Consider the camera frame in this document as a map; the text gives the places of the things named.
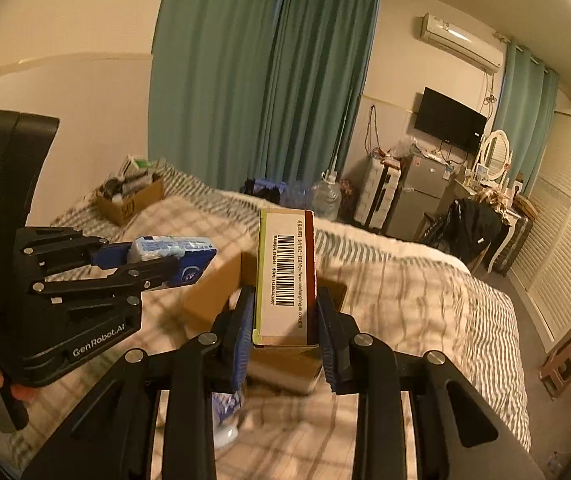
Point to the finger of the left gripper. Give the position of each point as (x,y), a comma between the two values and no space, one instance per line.
(94,293)
(41,252)

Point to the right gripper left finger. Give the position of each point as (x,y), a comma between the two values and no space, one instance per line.
(110,433)

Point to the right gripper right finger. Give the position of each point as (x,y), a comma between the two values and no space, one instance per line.
(457,434)

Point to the blue white tissue pack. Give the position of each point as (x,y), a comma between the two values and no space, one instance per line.
(175,257)

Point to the green white barcode box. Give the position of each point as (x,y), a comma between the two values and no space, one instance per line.
(286,313)

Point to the brown cardboard box on bed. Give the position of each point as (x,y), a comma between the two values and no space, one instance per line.
(222,301)

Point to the small cardboard box with clutter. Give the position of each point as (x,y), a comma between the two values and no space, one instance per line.
(135,186)

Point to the clear water bottle blue label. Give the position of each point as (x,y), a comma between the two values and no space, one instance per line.
(226,412)

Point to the grey striped bed sheet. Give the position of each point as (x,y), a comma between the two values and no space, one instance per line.
(413,297)

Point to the large clear water jug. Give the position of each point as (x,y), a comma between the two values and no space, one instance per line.
(326,196)

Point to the black clothes on chair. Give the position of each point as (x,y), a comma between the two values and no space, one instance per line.
(465,230)

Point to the white suitcase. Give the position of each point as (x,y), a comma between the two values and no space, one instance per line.
(377,193)

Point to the grey mini fridge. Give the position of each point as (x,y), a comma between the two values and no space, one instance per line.
(421,186)

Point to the small plastic stool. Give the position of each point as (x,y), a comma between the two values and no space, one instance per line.
(555,373)

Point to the white sliding wardrobe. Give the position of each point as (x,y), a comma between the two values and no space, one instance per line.
(541,273)

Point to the green curtain left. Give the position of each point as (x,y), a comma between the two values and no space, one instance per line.
(245,89)

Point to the green curtain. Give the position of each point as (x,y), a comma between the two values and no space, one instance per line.
(525,110)
(245,89)

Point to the white oval vanity mirror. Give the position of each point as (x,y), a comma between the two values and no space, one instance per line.
(493,159)

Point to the green curtain right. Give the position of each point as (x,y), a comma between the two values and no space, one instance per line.
(525,110)

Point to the white air conditioner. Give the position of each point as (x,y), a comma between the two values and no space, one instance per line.
(454,39)

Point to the black wall television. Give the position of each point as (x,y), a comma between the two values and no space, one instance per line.
(450,121)

